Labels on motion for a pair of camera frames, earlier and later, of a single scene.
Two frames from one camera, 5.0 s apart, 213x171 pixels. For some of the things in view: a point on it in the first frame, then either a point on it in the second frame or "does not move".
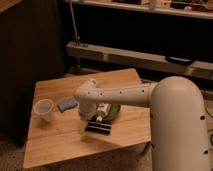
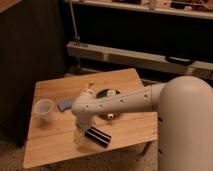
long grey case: (145, 60) does not move
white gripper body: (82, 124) → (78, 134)
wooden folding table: (54, 132) does not move
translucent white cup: (43, 109) does not move
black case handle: (179, 61) does not move
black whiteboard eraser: (103, 127) → (98, 136)
